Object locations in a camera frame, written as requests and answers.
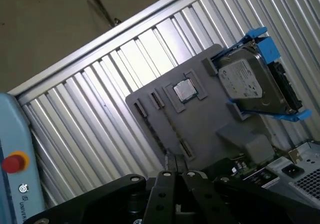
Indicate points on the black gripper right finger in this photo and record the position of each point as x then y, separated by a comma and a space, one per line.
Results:
200, 199

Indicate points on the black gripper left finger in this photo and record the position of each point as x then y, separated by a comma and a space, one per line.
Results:
160, 204

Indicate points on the green graphics card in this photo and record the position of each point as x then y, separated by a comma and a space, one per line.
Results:
241, 166

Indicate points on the grey parts rack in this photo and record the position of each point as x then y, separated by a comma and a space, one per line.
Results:
200, 124

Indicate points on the silver CPU chip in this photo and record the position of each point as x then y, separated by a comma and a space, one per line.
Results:
185, 91

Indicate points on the grey power supply unit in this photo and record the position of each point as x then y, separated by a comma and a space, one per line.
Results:
310, 186

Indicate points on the black open PC case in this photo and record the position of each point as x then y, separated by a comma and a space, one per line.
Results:
307, 151

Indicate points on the hard disk in blue carrier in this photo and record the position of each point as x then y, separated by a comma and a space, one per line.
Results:
245, 84

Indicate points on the pale blue teach pendant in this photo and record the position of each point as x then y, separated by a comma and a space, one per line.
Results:
15, 134

